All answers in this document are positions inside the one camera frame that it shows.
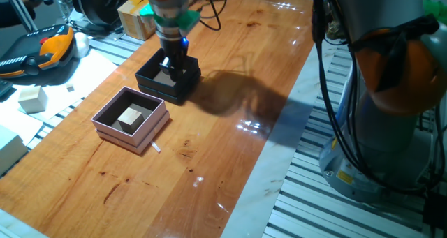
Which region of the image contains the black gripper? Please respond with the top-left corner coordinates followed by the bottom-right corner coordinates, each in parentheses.
top-left (159, 37), bottom-right (190, 79)

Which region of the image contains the large wooden cube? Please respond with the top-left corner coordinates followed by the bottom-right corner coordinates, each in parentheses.
top-left (117, 107), bottom-right (145, 135)

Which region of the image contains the person's left forearm dark sleeve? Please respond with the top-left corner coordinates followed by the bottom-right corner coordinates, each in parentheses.
top-left (0, 0), bottom-right (36, 29)

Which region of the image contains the dark blue open box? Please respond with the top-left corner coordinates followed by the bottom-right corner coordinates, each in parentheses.
top-left (134, 48), bottom-right (203, 105)

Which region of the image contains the cardboard box with yellow tape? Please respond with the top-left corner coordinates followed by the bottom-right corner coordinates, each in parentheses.
top-left (117, 0), bottom-right (158, 41)

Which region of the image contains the pink open box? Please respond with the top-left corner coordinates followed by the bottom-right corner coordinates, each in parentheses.
top-left (91, 86), bottom-right (171, 155)

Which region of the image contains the white round object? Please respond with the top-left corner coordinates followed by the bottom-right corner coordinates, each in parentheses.
top-left (72, 31), bottom-right (91, 59)

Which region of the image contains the white closed box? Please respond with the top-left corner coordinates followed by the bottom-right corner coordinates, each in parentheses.
top-left (0, 125), bottom-right (28, 176)

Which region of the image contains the white paper sheet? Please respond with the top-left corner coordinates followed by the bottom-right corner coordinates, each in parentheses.
top-left (0, 49), bottom-right (119, 122)
top-left (0, 101), bottom-right (45, 147)

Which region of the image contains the black round device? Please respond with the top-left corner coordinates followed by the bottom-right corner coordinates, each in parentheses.
top-left (71, 0), bottom-right (130, 26)

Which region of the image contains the orange and black teach pendant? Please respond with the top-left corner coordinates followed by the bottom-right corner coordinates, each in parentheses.
top-left (0, 24), bottom-right (75, 79)

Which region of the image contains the clear plastic bottle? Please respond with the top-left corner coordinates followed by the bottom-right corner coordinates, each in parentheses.
top-left (55, 0), bottom-right (75, 21)

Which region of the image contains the pale wooden cube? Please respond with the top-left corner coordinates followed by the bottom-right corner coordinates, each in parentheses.
top-left (17, 85), bottom-right (49, 114)

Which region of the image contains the grey metal rod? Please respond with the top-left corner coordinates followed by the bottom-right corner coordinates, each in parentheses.
top-left (1, 0), bottom-right (38, 33)

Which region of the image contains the antique brass telephone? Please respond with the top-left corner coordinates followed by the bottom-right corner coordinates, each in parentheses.
top-left (326, 20), bottom-right (350, 40)

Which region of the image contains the green cloth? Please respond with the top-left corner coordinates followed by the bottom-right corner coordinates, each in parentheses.
top-left (424, 0), bottom-right (447, 26)

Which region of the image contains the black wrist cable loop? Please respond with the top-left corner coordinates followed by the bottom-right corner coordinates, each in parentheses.
top-left (198, 0), bottom-right (230, 32)

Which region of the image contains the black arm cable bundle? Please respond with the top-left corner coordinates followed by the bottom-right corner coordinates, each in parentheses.
top-left (312, 0), bottom-right (447, 197)

